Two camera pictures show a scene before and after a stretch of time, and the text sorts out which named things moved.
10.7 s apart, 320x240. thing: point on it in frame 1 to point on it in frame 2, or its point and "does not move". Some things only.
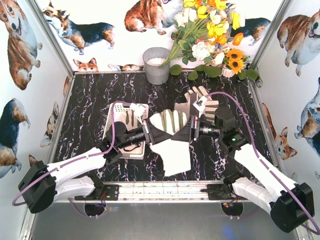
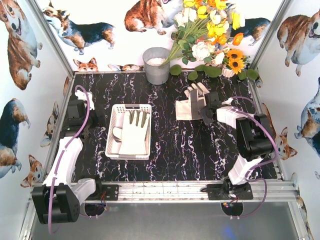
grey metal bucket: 153,58 does not move
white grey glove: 209,112 does not move
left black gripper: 146,132 to 99,118
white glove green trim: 175,154 to 133,134
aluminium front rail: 156,192 does not move
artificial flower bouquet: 205,34 does not move
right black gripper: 194,129 to 203,107
